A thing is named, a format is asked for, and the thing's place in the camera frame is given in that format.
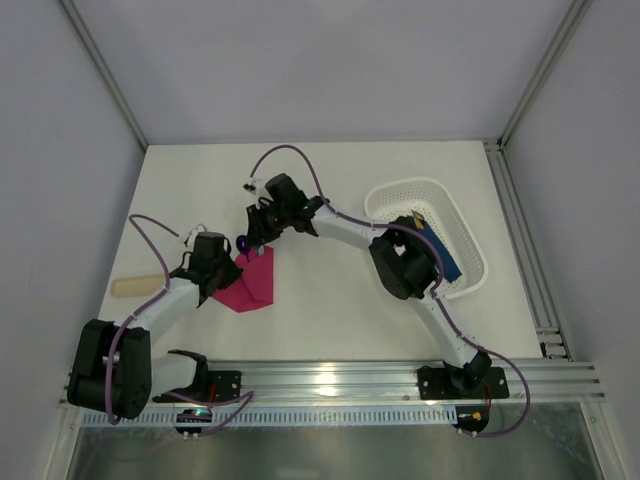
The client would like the purple metal spoon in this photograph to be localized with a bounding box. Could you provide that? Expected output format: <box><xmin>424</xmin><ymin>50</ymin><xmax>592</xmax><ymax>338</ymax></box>
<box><xmin>236</xmin><ymin>235</ymin><xmax>252</xmax><ymax>261</ymax></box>

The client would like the pink paper napkin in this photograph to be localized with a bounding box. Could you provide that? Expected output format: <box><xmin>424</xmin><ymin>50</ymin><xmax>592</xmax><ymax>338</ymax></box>
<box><xmin>212</xmin><ymin>246</ymin><xmax>275</xmax><ymax>313</ymax></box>

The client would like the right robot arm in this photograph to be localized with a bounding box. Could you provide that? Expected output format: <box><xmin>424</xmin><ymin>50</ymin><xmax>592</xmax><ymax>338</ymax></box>
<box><xmin>246</xmin><ymin>173</ymin><xmax>492</xmax><ymax>398</ymax></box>

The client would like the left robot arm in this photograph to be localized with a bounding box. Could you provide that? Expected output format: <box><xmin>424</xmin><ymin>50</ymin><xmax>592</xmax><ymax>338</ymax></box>
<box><xmin>66</xmin><ymin>232</ymin><xmax>242</xmax><ymax>423</ymax></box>

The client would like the white perforated plastic basket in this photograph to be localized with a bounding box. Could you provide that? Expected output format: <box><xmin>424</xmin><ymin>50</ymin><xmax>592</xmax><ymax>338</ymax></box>
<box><xmin>364</xmin><ymin>177</ymin><xmax>488</xmax><ymax>300</ymax></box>

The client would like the blue packet in basket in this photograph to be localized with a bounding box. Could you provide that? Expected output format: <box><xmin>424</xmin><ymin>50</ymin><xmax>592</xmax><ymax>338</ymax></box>
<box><xmin>411</xmin><ymin>210</ymin><xmax>462</xmax><ymax>283</ymax></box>

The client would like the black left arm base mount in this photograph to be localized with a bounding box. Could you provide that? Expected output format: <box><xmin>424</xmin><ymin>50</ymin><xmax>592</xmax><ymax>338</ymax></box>
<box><xmin>152</xmin><ymin>370</ymin><xmax>242</xmax><ymax>404</ymax></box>

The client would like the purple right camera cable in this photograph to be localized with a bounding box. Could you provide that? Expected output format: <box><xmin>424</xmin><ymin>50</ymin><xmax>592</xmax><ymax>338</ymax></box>
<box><xmin>252</xmin><ymin>144</ymin><xmax>531</xmax><ymax>440</ymax></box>

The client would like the aluminium frame rail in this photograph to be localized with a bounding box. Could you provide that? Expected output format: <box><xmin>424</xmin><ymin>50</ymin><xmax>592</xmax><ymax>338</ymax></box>
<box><xmin>213</xmin><ymin>359</ymin><xmax>605</xmax><ymax>407</ymax></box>

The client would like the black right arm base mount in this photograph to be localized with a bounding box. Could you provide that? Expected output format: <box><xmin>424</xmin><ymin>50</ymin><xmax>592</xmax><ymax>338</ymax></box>
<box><xmin>416</xmin><ymin>366</ymin><xmax>510</xmax><ymax>400</ymax></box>

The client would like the slotted cable duct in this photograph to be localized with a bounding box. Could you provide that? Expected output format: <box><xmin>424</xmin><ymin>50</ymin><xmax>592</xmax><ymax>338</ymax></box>
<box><xmin>79</xmin><ymin>404</ymin><xmax>459</xmax><ymax>429</ymax></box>

